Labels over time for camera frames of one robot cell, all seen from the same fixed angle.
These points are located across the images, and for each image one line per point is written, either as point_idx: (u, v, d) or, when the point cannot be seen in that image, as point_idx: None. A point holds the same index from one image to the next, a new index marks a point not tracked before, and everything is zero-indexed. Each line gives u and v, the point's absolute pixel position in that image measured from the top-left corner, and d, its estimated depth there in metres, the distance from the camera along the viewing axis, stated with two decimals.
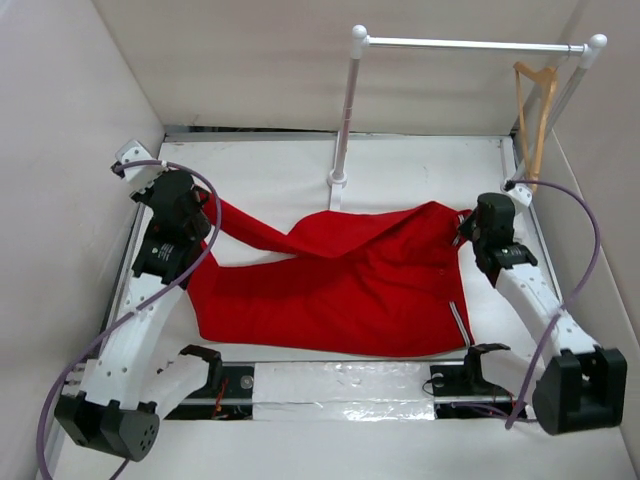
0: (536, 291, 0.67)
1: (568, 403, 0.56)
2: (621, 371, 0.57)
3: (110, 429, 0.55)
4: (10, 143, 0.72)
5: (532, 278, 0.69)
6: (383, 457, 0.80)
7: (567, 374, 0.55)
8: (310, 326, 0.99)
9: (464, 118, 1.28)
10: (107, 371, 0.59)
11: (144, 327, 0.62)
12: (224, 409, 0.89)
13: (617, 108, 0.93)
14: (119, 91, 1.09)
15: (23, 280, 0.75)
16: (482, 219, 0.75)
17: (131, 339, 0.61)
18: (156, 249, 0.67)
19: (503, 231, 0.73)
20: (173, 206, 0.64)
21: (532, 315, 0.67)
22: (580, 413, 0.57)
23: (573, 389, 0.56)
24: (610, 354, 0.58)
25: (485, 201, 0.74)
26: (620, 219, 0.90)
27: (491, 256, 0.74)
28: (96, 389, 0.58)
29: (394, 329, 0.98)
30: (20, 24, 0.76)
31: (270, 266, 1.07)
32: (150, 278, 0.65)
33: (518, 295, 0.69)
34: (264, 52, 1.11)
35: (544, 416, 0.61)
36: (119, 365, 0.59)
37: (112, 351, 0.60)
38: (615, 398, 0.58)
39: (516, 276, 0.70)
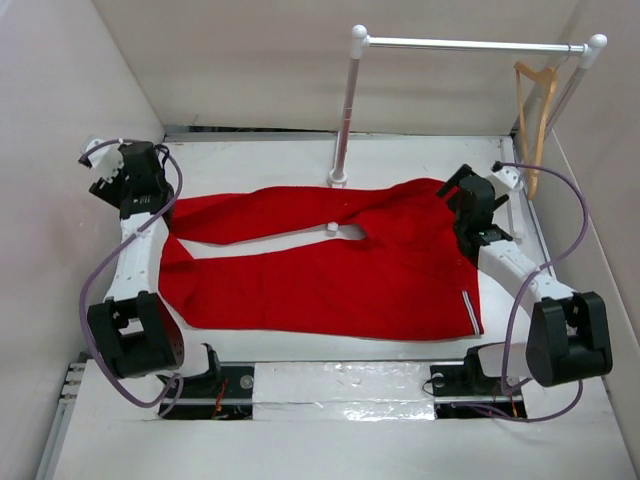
0: (514, 260, 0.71)
1: (557, 348, 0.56)
2: (602, 311, 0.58)
3: (151, 311, 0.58)
4: (10, 143, 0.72)
5: (509, 250, 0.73)
6: (383, 457, 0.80)
7: (549, 317, 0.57)
8: (320, 310, 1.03)
9: (464, 117, 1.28)
10: (128, 276, 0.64)
11: (149, 242, 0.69)
12: (224, 409, 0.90)
13: (617, 107, 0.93)
14: (118, 91, 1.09)
15: (23, 280, 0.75)
16: (465, 204, 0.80)
17: (140, 252, 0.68)
18: (136, 200, 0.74)
19: (482, 215, 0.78)
20: (146, 157, 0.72)
21: (514, 281, 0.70)
22: (570, 358, 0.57)
23: (559, 334, 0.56)
24: (588, 296, 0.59)
25: (466, 187, 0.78)
26: (620, 218, 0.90)
27: (471, 239, 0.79)
28: (121, 290, 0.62)
29: (405, 309, 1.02)
30: (20, 24, 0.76)
31: (278, 254, 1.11)
32: (139, 216, 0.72)
33: (499, 268, 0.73)
34: (264, 52, 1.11)
35: (542, 374, 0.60)
36: (136, 269, 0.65)
37: (124, 263, 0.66)
38: (603, 341, 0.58)
39: (494, 249, 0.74)
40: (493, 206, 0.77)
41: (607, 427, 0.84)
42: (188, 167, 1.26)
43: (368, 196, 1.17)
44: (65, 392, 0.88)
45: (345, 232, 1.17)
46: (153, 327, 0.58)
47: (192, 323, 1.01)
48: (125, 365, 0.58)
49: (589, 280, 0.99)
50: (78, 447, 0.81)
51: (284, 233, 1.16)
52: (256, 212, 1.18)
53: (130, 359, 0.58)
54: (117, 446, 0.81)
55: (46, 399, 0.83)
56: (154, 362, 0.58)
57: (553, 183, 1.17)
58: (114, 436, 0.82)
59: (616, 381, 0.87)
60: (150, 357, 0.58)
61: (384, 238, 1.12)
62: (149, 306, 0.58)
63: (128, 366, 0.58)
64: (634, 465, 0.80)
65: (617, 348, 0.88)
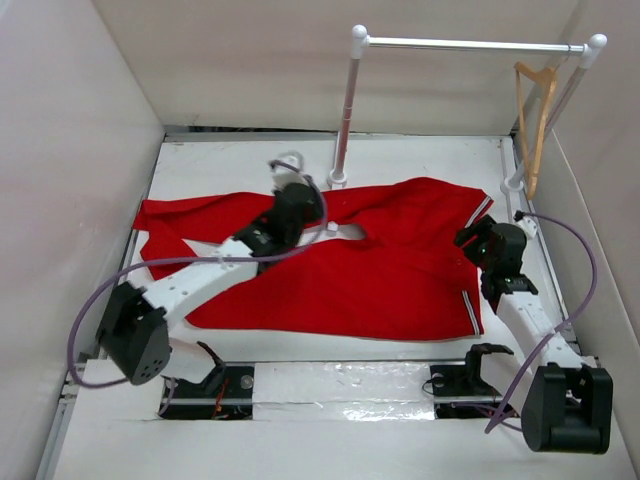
0: (532, 314, 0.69)
1: (551, 416, 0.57)
2: (607, 391, 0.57)
3: (143, 326, 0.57)
4: (11, 143, 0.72)
5: (530, 302, 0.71)
6: (384, 457, 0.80)
7: (548, 385, 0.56)
8: (321, 310, 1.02)
9: (464, 118, 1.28)
10: (173, 285, 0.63)
11: (219, 274, 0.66)
12: (224, 409, 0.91)
13: (617, 107, 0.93)
14: (118, 92, 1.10)
15: (23, 280, 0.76)
16: (493, 247, 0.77)
17: (204, 276, 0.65)
18: (258, 232, 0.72)
19: (511, 261, 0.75)
20: (290, 208, 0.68)
21: (527, 337, 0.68)
22: (563, 430, 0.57)
23: (553, 402, 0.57)
24: (598, 373, 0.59)
25: (498, 231, 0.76)
26: (620, 219, 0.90)
27: (494, 283, 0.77)
28: (156, 292, 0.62)
29: (403, 306, 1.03)
30: (21, 24, 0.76)
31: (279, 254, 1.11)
32: (244, 247, 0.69)
33: (517, 320, 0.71)
34: (264, 51, 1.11)
35: (529, 431, 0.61)
36: (184, 285, 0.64)
37: (183, 275, 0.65)
38: (602, 421, 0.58)
39: (513, 299, 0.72)
40: (523, 253, 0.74)
41: None
42: (187, 168, 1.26)
43: (367, 195, 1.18)
44: (65, 392, 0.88)
45: (346, 232, 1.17)
46: (138, 344, 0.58)
47: (191, 322, 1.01)
48: (107, 339, 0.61)
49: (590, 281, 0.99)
50: (78, 447, 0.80)
51: None
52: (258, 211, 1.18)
53: (116, 340, 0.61)
54: (117, 446, 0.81)
55: (47, 399, 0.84)
56: (124, 362, 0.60)
57: (553, 184, 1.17)
58: (114, 436, 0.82)
59: (617, 382, 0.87)
60: (123, 355, 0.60)
61: (385, 238, 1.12)
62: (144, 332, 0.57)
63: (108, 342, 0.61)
64: (634, 465, 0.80)
65: (616, 348, 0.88)
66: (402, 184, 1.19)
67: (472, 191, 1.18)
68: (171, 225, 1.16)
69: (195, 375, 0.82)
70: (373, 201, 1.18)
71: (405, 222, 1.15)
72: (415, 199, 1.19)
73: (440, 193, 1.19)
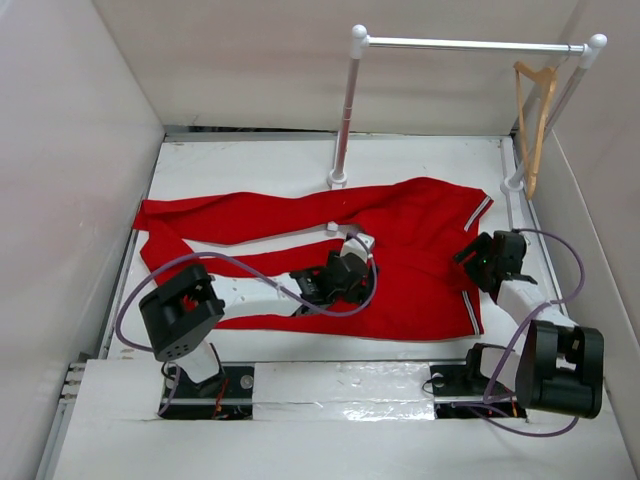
0: (530, 293, 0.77)
1: (542, 372, 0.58)
2: (599, 349, 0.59)
3: (202, 313, 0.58)
4: (11, 144, 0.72)
5: (528, 286, 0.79)
6: (384, 457, 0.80)
7: (540, 341, 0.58)
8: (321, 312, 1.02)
9: (464, 118, 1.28)
10: (234, 286, 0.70)
11: (271, 297, 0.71)
12: (224, 409, 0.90)
13: (617, 107, 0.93)
14: (118, 92, 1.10)
15: (23, 280, 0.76)
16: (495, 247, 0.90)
17: (259, 291, 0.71)
18: (308, 279, 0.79)
19: (511, 260, 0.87)
20: (348, 274, 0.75)
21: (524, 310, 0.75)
22: (554, 386, 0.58)
23: (544, 358, 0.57)
24: (591, 336, 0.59)
25: (498, 233, 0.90)
26: (620, 219, 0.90)
27: (496, 277, 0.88)
28: (221, 286, 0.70)
29: (400, 304, 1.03)
30: (21, 24, 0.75)
31: (278, 254, 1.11)
32: (295, 287, 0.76)
33: (514, 298, 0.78)
34: (265, 52, 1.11)
35: (521, 390, 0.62)
36: (245, 290, 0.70)
37: (247, 281, 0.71)
38: (593, 378, 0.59)
39: (513, 283, 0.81)
40: (521, 253, 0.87)
41: (607, 427, 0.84)
42: (187, 168, 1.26)
43: (367, 196, 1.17)
44: (65, 392, 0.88)
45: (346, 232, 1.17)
46: (186, 324, 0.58)
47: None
48: (151, 307, 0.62)
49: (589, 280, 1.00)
50: (78, 448, 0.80)
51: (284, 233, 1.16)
52: (259, 212, 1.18)
53: (159, 310, 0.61)
54: (117, 446, 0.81)
55: (47, 399, 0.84)
56: (157, 336, 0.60)
57: (553, 184, 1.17)
58: (113, 436, 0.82)
59: (616, 381, 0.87)
60: (161, 328, 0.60)
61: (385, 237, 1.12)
62: (200, 316, 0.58)
63: (150, 308, 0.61)
64: (634, 464, 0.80)
65: (616, 348, 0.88)
66: (402, 184, 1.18)
67: (472, 191, 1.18)
68: (172, 225, 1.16)
69: (195, 374, 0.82)
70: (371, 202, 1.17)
71: (405, 222, 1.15)
72: (416, 199, 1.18)
73: (440, 193, 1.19)
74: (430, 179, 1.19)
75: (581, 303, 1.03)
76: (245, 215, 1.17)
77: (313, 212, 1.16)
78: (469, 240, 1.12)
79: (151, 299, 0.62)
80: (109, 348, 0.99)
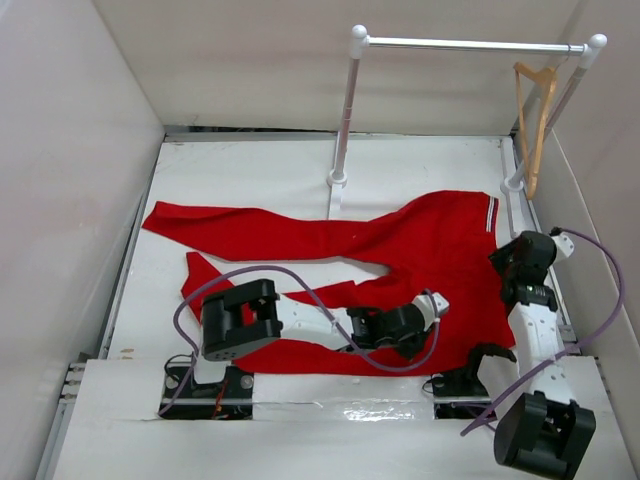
0: (540, 335, 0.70)
1: (520, 441, 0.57)
2: (586, 435, 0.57)
3: (260, 330, 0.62)
4: (11, 144, 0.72)
5: (542, 320, 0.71)
6: (384, 457, 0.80)
7: (528, 414, 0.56)
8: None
9: (464, 118, 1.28)
10: (294, 311, 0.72)
11: (324, 329, 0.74)
12: (224, 409, 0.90)
13: (617, 108, 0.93)
14: (118, 92, 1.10)
15: (23, 280, 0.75)
16: (517, 253, 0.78)
17: (316, 323, 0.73)
18: (362, 319, 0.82)
19: (537, 269, 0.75)
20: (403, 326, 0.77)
21: (526, 353, 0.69)
22: (531, 453, 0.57)
23: (528, 430, 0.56)
24: (582, 416, 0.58)
25: (526, 237, 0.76)
26: (620, 219, 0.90)
27: (512, 286, 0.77)
28: (283, 310, 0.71)
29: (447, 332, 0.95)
30: (20, 24, 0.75)
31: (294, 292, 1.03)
32: (349, 326, 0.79)
33: (521, 332, 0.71)
34: (265, 52, 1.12)
35: (498, 445, 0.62)
36: (304, 319, 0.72)
37: (307, 308, 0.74)
38: (572, 456, 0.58)
39: (527, 312, 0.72)
40: (548, 262, 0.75)
41: (607, 427, 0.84)
42: (187, 167, 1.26)
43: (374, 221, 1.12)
44: (65, 392, 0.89)
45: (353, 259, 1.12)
46: (243, 335, 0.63)
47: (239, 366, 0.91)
48: (214, 305, 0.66)
49: (590, 280, 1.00)
50: (78, 447, 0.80)
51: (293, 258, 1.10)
52: (263, 235, 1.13)
53: (219, 312, 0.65)
54: (117, 445, 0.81)
55: (47, 400, 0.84)
56: (212, 336, 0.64)
57: (553, 184, 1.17)
58: (114, 436, 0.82)
59: (617, 382, 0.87)
60: (217, 329, 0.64)
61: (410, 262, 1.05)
62: (257, 334, 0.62)
63: (213, 308, 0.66)
64: (634, 465, 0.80)
65: (616, 348, 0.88)
66: (406, 208, 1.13)
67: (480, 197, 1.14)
68: (181, 236, 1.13)
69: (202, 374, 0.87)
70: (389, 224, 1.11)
71: (424, 250, 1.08)
72: (426, 215, 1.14)
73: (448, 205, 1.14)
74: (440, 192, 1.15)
75: (582, 304, 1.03)
76: (250, 240, 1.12)
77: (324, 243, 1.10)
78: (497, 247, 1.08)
79: (217, 297, 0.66)
80: (109, 348, 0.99)
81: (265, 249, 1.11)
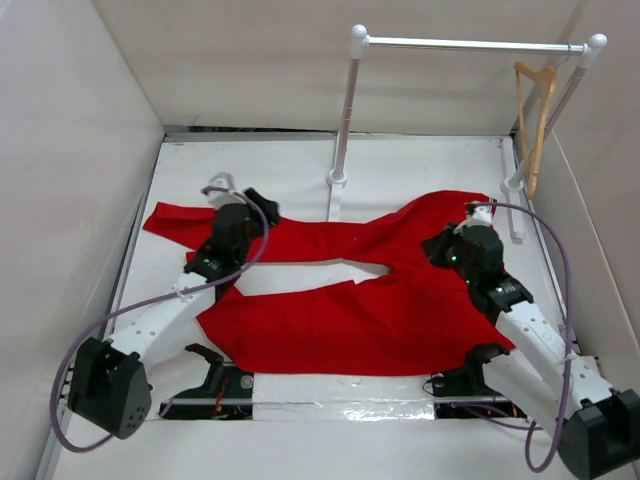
0: (541, 335, 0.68)
1: (596, 453, 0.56)
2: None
3: (126, 371, 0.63)
4: (10, 144, 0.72)
5: (533, 318, 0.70)
6: (383, 457, 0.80)
7: (591, 428, 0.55)
8: (358, 339, 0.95)
9: (464, 118, 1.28)
10: (140, 331, 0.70)
11: (182, 307, 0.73)
12: (224, 409, 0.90)
13: (617, 107, 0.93)
14: (118, 91, 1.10)
15: (23, 281, 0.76)
16: (471, 257, 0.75)
17: (168, 313, 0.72)
18: (206, 261, 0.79)
19: (493, 267, 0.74)
20: (228, 231, 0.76)
21: (541, 360, 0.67)
22: (609, 459, 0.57)
23: (597, 443, 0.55)
24: (626, 396, 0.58)
25: (472, 241, 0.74)
26: (621, 219, 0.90)
27: (486, 296, 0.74)
28: (125, 341, 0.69)
29: (444, 331, 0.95)
30: (20, 24, 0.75)
31: (293, 293, 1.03)
32: (197, 277, 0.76)
33: (523, 340, 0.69)
34: (264, 52, 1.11)
35: (570, 459, 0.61)
36: (148, 328, 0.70)
37: (146, 317, 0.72)
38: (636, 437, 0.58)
39: (517, 318, 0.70)
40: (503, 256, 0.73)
41: None
42: (187, 167, 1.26)
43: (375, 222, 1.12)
44: (65, 392, 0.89)
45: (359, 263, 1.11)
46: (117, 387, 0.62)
47: (241, 367, 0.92)
48: (82, 404, 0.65)
49: (590, 279, 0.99)
50: (78, 447, 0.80)
51: (295, 258, 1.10)
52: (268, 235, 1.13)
53: (91, 400, 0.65)
54: (117, 446, 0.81)
55: (47, 399, 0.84)
56: (106, 419, 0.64)
57: (553, 184, 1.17)
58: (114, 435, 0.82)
59: (616, 382, 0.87)
60: (103, 412, 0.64)
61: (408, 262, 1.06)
62: (128, 375, 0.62)
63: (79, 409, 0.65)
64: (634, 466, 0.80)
65: (616, 349, 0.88)
66: (408, 208, 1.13)
67: (477, 198, 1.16)
68: (181, 237, 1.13)
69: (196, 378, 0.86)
70: (390, 225, 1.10)
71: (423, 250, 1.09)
72: (424, 218, 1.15)
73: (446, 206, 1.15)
74: (442, 193, 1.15)
75: (581, 305, 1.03)
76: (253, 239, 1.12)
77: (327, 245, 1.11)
78: None
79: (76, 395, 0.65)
80: None
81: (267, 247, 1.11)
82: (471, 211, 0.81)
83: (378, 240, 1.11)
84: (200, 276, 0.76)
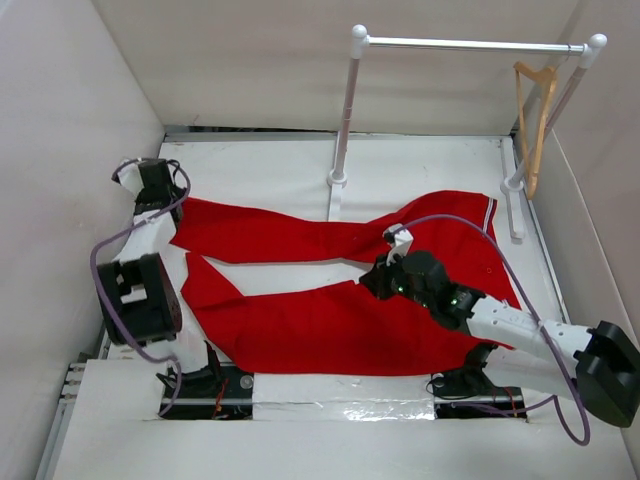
0: (509, 319, 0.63)
1: (614, 395, 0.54)
2: (622, 336, 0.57)
3: (147, 260, 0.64)
4: (10, 144, 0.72)
5: (495, 309, 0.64)
6: (383, 457, 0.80)
7: (597, 376, 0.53)
8: (359, 338, 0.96)
9: (465, 118, 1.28)
10: (134, 247, 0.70)
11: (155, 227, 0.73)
12: (224, 409, 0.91)
13: (617, 108, 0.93)
14: (118, 90, 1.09)
15: (23, 281, 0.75)
16: (418, 285, 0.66)
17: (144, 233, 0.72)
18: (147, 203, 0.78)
19: (444, 284, 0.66)
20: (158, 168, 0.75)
21: (521, 342, 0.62)
22: (629, 391, 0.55)
23: (609, 387, 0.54)
24: (604, 329, 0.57)
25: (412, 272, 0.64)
26: (621, 217, 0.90)
27: (450, 315, 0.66)
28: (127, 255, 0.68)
29: (447, 331, 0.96)
30: (21, 24, 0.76)
31: (290, 295, 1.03)
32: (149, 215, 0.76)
33: (499, 333, 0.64)
34: (264, 52, 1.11)
35: (604, 415, 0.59)
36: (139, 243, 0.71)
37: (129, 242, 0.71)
38: (635, 358, 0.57)
39: (483, 317, 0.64)
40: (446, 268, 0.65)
41: (608, 427, 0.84)
42: (187, 168, 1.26)
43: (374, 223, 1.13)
44: (65, 392, 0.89)
45: (359, 264, 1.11)
46: (156, 282, 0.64)
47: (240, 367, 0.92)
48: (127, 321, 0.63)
49: (590, 279, 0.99)
50: (78, 447, 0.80)
51: (294, 258, 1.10)
52: (268, 235, 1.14)
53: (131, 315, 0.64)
54: (117, 445, 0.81)
55: (46, 399, 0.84)
56: (156, 317, 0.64)
57: (553, 184, 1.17)
58: (114, 435, 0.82)
59: None
60: (151, 314, 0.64)
61: None
62: (152, 264, 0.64)
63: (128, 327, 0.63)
64: (634, 465, 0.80)
65: None
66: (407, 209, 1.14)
67: (476, 200, 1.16)
68: (182, 237, 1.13)
69: (193, 364, 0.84)
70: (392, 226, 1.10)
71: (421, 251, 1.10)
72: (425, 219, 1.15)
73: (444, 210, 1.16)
74: (442, 193, 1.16)
75: (582, 303, 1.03)
76: (253, 240, 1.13)
77: (325, 244, 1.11)
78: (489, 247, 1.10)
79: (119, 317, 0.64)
80: (109, 348, 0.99)
81: (267, 248, 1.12)
82: (391, 239, 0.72)
83: (380, 239, 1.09)
84: (153, 210, 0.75)
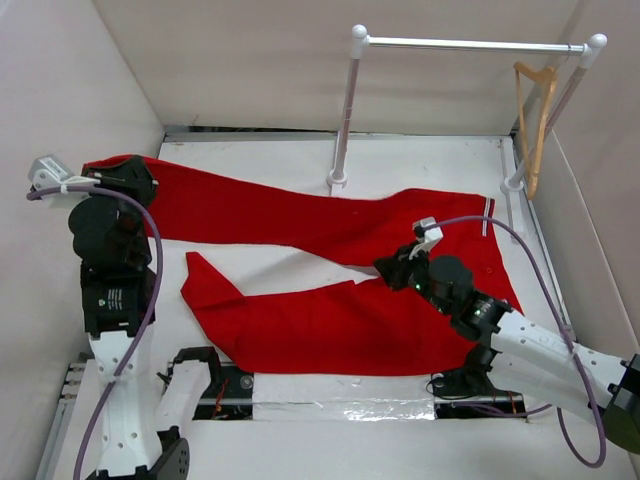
0: (538, 340, 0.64)
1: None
2: None
3: None
4: (11, 144, 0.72)
5: (522, 327, 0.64)
6: (383, 457, 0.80)
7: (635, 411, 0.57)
8: (359, 338, 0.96)
9: (465, 118, 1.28)
10: (118, 442, 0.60)
11: (133, 381, 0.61)
12: (224, 409, 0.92)
13: (617, 108, 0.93)
14: (118, 91, 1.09)
15: (23, 281, 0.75)
16: (441, 293, 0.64)
17: (125, 399, 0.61)
18: (103, 300, 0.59)
19: (469, 293, 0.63)
20: (104, 244, 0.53)
21: (547, 362, 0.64)
22: None
23: None
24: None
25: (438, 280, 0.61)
26: (621, 217, 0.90)
27: (471, 324, 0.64)
28: (113, 464, 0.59)
29: (447, 331, 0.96)
30: (22, 25, 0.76)
31: (291, 295, 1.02)
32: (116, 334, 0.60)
33: (524, 352, 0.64)
34: (264, 52, 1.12)
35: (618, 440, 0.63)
36: (126, 432, 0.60)
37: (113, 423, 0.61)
38: None
39: (508, 334, 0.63)
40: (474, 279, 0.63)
41: None
42: None
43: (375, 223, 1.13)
44: (65, 392, 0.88)
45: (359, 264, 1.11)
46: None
47: (243, 367, 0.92)
48: None
49: (590, 279, 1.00)
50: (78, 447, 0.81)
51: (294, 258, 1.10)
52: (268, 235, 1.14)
53: None
54: None
55: (46, 399, 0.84)
56: None
57: (553, 184, 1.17)
58: None
59: None
60: None
61: None
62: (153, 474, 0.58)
63: None
64: (634, 465, 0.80)
65: (616, 349, 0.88)
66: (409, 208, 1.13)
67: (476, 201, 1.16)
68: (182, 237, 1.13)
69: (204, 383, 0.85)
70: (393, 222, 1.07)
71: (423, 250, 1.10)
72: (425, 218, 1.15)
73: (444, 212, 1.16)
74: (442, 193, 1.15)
75: (582, 304, 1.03)
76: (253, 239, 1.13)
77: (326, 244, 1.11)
78: (490, 247, 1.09)
79: None
80: None
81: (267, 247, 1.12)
82: (420, 234, 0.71)
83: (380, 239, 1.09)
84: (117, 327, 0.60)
